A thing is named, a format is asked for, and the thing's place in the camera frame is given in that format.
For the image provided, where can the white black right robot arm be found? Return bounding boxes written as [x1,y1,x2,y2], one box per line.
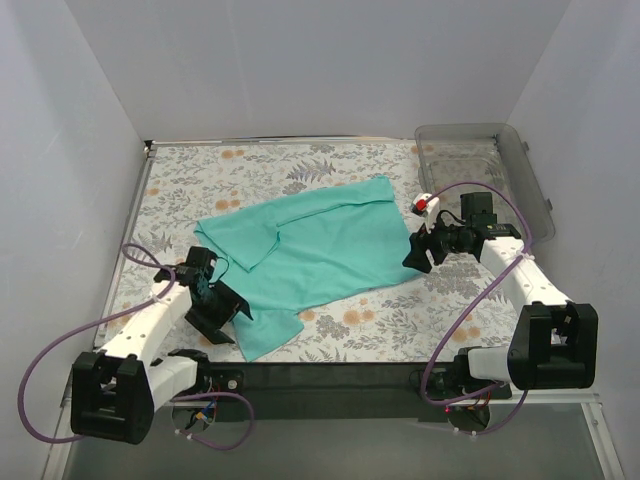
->
[403,192,599,401]

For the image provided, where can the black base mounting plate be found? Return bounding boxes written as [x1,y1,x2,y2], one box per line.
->
[178,363,464,423]

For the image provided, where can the clear plastic bin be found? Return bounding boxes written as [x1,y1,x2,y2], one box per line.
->
[414,123,556,244]

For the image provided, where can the aluminium frame rail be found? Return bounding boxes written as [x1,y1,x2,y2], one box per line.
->
[430,363,600,406]

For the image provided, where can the floral patterned table mat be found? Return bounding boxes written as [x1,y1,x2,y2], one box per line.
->
[128,141,517,363]

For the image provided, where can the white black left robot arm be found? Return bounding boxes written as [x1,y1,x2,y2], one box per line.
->
[70,246,250,444]

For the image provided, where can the teal t shirt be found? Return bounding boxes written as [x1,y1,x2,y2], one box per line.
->
[194,176,418,361]

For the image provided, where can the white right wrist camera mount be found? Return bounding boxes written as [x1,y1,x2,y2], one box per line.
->
[411,193,440,232]

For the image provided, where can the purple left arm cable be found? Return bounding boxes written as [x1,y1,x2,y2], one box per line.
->
[17,243,256,453]

